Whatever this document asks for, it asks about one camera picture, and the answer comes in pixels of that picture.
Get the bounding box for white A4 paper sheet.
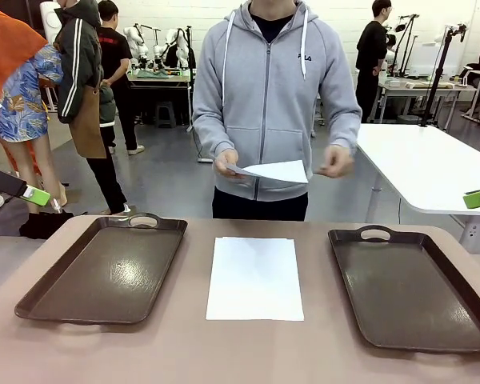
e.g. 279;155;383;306
225;159;310;185
205;236;306;322

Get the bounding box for person's left forearm grey sleeve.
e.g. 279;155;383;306
315;99;363;155

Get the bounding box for person's right forearm grey sleeve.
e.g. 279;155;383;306
191;91;241;159

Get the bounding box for person's left hand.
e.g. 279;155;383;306
312;144;356;179

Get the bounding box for person's right hand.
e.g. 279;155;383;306
212;148;245;179

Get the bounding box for black fabric bag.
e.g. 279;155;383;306
18;210;76;241

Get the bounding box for white table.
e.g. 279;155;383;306
354;122;480;254

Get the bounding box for mannequin in floral blue dress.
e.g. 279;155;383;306
0;42;70;213

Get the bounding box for brown plastic serving tray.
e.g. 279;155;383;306
327;224;480;354
14;211;189;326

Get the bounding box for dark puffer jacket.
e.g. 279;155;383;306
98;84;118;126

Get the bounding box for background work desk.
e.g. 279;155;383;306
378;76;478;123

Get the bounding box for black tripod pole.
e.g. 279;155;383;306
418;22;469;128

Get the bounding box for figure in dark striped jacket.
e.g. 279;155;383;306
52;0;130;217

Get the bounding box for orange cloth garment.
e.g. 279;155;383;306
0;0;49;117

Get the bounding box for grey plastic stool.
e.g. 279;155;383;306
154;101;178;129

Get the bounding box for person in black red-print T-shirt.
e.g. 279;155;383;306
97;0;146;156

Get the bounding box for white rounded shell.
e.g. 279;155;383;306
38;0;62;45

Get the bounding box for background table with green items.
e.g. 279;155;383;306
126;66;194;121

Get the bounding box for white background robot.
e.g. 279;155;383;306
151;26;195;70
122;22;150;70

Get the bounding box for person in black clothes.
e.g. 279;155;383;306
354;0;394;123

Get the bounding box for person in grey hoodie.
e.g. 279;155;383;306
191;0;363;222

